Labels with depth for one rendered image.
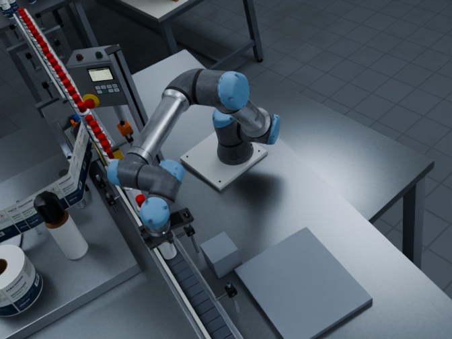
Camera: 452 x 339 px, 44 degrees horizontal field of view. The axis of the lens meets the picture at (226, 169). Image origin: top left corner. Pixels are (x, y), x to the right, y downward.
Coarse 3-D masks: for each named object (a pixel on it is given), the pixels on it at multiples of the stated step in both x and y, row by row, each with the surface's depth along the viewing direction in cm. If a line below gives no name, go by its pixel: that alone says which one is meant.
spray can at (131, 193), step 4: (124, 188) 204; (128, 188) 204; (132, 188) 204; (128, 192) 205; (132, 192) 205; (136, 192) 206; (140, 192) 208; (128, 196) 207; (132, 196) 206; (132, 200) 208; (132, 204) 211; (136, 204) 209; (136, 208) 211; (136, 212) 213
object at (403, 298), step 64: (192, 64) 291; (192, 128) 254; (192, 192) 226; (256, 192) 219; (320, 192) 212; (192, 256) 203; (384, 256) 187; (64, 320) 195; (128, 320) 190; (256, 320) 180; (384, 320) 171; (448, 320) 167
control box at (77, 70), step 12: (84, 48) 194; (96, 48) 192; (72, 60) 190; (84, 60) 188; (96, 60) 187; (108, 60) 185; (72, 72) 189; (84, 72) 189; (84, 84) 193; (96, 84) 192; (84, 96) 196; (96, 96) 196; (108, 96) 195; (120, 96) 195
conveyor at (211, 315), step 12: (72, 108) 276; (96, 120) 265; (168, 264) 197; (180, 264) 196; (180, 276) 192; (192, 276) 191; (192, 288) 188; (192, 300) 184; (204, 300) 183; (204, 312) 180; (216, 312) 179; (204, 324) 177; (216, 324) 176; (204, 336) 174; (216, 336) 173; (228, 336) 172
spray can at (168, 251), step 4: (164, 244) 192; (168, 244) 193; (172, 244) 195; (160, 248) 194; (164, 248) 193; (168, 248) 194; (172, 248) 195; (164, 252) 195; (168, 252) 195; (172, 252) 196; (176, 252) 199; (164, 256) 197; (168, 256) 196; (172, 256) 197
